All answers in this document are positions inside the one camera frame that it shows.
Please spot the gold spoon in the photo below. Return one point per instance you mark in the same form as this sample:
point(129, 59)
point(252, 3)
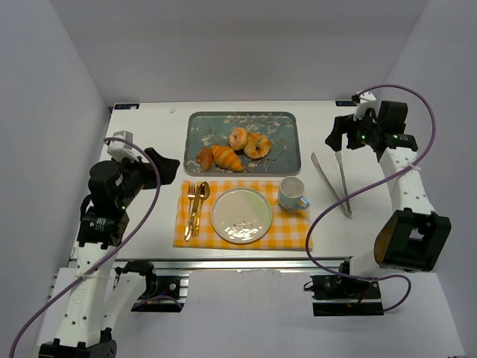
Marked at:
point(204, 194)

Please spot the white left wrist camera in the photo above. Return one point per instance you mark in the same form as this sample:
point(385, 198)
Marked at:
point(121, 147)

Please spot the gold knife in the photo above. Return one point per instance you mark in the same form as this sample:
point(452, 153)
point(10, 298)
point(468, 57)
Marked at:
point(194, 211)

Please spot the blue label right corner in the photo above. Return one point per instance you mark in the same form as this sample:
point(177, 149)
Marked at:
point(346, 103)

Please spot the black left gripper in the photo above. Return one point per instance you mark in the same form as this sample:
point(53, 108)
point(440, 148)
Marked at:
point(150, 170)

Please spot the blue floral tray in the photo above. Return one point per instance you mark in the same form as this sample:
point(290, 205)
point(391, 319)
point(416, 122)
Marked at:
point(206, 129)

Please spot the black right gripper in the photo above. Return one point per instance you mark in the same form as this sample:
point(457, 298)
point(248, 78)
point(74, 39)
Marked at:
point(346, 132)

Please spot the glazed bagel right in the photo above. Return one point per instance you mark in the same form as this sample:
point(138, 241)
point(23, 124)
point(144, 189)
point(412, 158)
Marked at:
point(257, 147)

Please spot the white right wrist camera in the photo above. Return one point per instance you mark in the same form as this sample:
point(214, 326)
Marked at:
point(364, 101)

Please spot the white ceramic plate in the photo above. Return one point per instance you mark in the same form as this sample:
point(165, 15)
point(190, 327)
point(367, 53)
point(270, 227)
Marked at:
point(241, 215)

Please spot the yellow checkered cloth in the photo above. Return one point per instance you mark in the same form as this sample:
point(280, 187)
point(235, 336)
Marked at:
point(288, 230)

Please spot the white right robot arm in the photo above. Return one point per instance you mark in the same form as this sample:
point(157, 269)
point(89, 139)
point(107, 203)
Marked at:
point(414, 236)

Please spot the aluminium front rail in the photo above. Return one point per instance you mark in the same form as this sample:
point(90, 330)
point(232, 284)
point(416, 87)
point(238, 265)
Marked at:
point(233, 264)

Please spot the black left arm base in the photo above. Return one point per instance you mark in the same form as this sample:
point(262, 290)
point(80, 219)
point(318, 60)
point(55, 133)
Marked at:
point(164, 293)

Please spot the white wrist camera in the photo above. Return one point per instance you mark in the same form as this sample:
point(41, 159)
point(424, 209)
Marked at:
point(121, 147)
point(364, 101)

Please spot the blue label corner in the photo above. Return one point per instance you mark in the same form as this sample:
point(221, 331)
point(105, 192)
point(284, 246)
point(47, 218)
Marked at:
point(129, 106)
point(346, 103)

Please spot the light blue mug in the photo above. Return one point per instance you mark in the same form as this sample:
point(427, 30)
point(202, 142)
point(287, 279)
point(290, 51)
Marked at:
point(291, 194)

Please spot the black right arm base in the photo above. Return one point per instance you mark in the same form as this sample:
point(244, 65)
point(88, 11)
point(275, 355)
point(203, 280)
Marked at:
point(333, 295)

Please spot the small brown pastry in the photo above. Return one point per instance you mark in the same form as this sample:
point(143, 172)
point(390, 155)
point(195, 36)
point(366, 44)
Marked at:
point(205, 158)

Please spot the glazed bagel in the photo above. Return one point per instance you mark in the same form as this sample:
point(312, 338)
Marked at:
point(257, 147)
point(238, 139)

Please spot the blue label left corner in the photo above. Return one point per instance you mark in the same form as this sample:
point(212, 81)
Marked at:
point(129, 106)

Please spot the striped croissant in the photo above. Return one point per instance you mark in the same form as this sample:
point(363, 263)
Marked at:
point(226, 158)

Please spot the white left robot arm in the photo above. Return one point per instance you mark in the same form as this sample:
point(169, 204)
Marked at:
point(90, 318)

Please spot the glazed bagel left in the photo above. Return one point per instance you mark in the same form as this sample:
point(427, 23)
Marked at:
point(238, 139)

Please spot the gold fork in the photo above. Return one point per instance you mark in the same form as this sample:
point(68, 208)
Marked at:
point(191, 196)

